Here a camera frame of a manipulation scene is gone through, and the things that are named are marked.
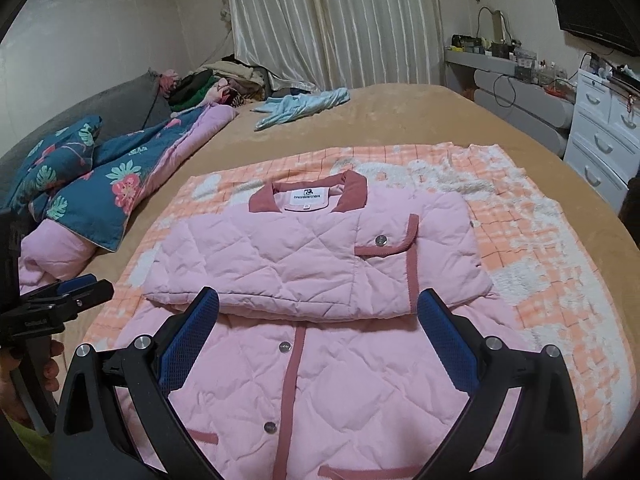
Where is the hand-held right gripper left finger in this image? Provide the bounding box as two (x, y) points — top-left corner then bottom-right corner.
(52, 286), (236, 480)

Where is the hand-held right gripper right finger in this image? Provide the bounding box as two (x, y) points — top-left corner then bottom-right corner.
(416, 287), (586, 480)

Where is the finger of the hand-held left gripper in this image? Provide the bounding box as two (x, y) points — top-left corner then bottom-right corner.
(54, 273), (97, 296)
(17, 280), (114, 322)

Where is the pink quilted jacket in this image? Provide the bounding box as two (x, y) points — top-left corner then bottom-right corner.
(114, 170), (523, 480)

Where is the pile of clothes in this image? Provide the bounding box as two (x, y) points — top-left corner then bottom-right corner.
(160, 55), (274, 111)

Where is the person's left hand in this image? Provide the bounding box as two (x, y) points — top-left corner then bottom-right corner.
(0, 340), (67, 428)

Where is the orange checked blanket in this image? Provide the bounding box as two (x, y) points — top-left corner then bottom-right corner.
(82, 142), (623, 480)

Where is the blue floral quilt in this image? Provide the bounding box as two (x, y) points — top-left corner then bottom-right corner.
(17, 105), (240, 286)

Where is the blue floral pillow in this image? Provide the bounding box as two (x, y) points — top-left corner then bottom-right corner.
(15, 115), (104, 211)

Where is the grey pillow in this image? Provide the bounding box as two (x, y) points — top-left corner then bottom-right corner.
(0, 67), (172, 196)

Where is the bed with tan sheet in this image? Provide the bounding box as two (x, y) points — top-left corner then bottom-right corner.
(0, 82), (640, 411)

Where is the grey desk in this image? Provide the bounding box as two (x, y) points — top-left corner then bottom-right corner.
(444, 47), (576, 157)

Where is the white drawer cabinet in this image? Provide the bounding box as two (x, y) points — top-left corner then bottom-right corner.
(564, 66), (640, 213)

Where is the light blue cloth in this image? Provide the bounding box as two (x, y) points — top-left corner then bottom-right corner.
(251, 87), (351, 132)

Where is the cluster of small desk gadgets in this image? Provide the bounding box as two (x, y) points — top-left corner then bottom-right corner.
(450, 32), (572, 84)

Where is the striped white curtain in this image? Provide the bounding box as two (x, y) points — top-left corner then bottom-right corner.
(222, 0), (446, 93)

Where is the black flat television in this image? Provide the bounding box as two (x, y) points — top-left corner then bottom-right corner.
(547, 0), (640, 58)

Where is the black cable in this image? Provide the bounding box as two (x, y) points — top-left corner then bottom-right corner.
(492, 72), (519, 109)

